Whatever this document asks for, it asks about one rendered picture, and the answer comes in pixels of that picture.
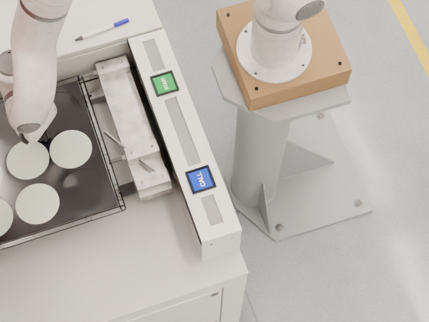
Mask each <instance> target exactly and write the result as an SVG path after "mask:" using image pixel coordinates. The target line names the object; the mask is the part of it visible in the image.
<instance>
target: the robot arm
mask: <svg viewBox="0 0 429 322"><path fill-rule="evenodd" d="M72 1H73V0H18V3H17V8H16V10H15V15H14V18H13V23H12V26H11V35H10V42H11V47H8V48H5V49H3V50H0V91H1V94H2V96H3V100H4V106H5V109H6V115H7V118H8V122H9V124H10V126H11V127H12V128H13V129H14V130H15V131H16V133H17V135H18V136H20V135H21V136H22V142H23V143H24V144H28V143H29V142H31V143H35V142H37V141H44V142H47V139H49V138H50V136H49V133H48V130H47V128H48V126H49V125H50V123H51V122H52V120H53V119H54V118H55V116H56V114H57V108H56V105H55V103H54V97H55V93H56V84H57V52H56V46H57V39H58V38H59V35H60V32H61V30H62V27H63V24H64V22H65V20H66V16H67V14H68V11H69V9H70V6H71V4H72ZM327 3H328V0H254V4H253V19H252V21H251V22H250V23H248V24H247V25H246V26H245V27H244V28H243V30H242V31H241V32H240V34H239V36H238V39H237V44H236V54H237V58H238V61H239V64H240V65H241V67H242V68H243V70H244V71H245V72H246V73H247V74H248V75H249V76H251V77H253V78H254V79H256V80H258V81H261V82H265V83H268V84H282V83H285V82H289V81H292V80H294V79H295V78H297V77H299V76H300V75H301V74H302V73H303V72H304V71H305V70H306V68H307V67H308V65H309V63H310V60H311V56H312V42H311V40H310V37H309V35H308V33H307V32H306V30H305V29H304V28H303V24H304V20H306V19H310V18H312V17H314V16H316V15H317V14H319V13H320V12H321V11H322V10H323V9H324V8H325V7H326V6H327Z"/></svg>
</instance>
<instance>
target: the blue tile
mask: <svg viewBox="0 0 429 322"><path fill-rule="evenodd" d="M188 177H189V179H190V183H191V184H192V188H193V191H194V192H195V191H198V190H202V189H204V188H207V187H211V186H213V182H212V179H211V177H210V174H209V171H208V169H207V168H205V169H201V170H198V171H195V172H191V173H189V174H188Z"/></svg>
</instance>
